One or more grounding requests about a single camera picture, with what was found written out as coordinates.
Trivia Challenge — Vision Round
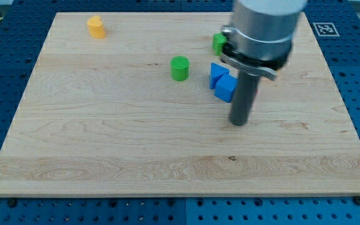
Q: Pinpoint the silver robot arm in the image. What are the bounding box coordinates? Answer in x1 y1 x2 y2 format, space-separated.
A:
220 0 307 81

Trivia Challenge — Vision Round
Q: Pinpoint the wooden board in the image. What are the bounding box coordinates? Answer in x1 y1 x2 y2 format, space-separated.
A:
0 12 360 198

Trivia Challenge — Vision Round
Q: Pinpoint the green cylinder block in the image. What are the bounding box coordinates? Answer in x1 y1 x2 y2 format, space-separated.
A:
171 56 189 81

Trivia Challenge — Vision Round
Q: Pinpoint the blue cube block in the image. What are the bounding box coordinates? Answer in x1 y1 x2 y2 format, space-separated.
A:
214 74 238 103

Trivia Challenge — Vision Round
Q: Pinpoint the blue triangular block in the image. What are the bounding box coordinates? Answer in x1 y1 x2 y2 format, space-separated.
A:
209 62 229 89

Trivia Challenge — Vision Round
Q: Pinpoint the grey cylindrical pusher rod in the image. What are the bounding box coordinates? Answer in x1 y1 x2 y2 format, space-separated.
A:
229 71 261 126

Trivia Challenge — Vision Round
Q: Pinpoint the green cube block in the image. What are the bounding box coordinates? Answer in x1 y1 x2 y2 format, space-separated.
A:
212 33 227 56

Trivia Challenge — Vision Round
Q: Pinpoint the yellow heart block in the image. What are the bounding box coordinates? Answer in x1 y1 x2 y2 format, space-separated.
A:
86 16 106 39

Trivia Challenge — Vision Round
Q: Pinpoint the white fiducial marker tag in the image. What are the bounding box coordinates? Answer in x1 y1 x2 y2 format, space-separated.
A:
313 22 339 37

